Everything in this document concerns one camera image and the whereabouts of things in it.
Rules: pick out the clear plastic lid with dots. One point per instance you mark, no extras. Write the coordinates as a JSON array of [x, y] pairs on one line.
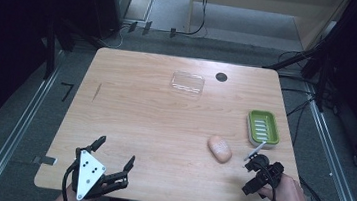
[[187, 82]]

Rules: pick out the person's left hand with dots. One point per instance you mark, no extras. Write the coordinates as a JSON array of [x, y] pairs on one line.
[[67, 199]]

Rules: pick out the green soap dish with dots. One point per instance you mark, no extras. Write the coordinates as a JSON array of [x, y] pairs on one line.
[[263, 127]]

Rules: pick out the grey tape strip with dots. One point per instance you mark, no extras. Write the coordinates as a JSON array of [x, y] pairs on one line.
[[45, 160]]

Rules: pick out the person's right hand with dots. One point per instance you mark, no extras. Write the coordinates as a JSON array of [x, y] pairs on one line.
[[285, 198]]

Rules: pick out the black angled floor tape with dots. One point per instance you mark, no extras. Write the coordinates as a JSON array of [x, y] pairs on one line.
[[67, 90]]

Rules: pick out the metal floor rail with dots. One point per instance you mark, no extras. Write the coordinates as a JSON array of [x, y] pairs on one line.
[[18, 127], [336, 170]]

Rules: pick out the light wooden shelf unit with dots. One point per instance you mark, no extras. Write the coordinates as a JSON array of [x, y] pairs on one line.
[[269, 13]]

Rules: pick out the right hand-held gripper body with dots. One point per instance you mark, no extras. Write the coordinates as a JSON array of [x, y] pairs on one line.
[[261, 175]]

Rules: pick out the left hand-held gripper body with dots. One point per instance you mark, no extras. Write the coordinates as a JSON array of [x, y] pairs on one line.
[[89, 172]]

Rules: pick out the black tripod stand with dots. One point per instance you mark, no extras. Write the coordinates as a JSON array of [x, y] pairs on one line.
[[318, 58]]

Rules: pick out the black round table grommet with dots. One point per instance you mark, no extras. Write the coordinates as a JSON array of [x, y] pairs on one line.
[[221, 77]]

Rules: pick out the pink soap bar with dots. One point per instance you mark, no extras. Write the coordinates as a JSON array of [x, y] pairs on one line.
[[219, 148]]

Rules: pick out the black cabinet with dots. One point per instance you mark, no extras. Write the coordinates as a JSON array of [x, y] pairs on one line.
[[109, 2]]

